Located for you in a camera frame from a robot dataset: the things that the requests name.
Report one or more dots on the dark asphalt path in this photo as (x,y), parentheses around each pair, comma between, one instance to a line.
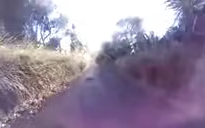
(90,103)

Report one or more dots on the dark bushes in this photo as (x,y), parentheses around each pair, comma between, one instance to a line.
(150,63)

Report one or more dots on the row of trees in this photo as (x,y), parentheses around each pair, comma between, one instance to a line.
(40,26)

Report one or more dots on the dry grass bank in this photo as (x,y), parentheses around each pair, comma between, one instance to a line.
(26,73)

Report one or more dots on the palm tree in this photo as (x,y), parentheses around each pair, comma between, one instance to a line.
(186,13)

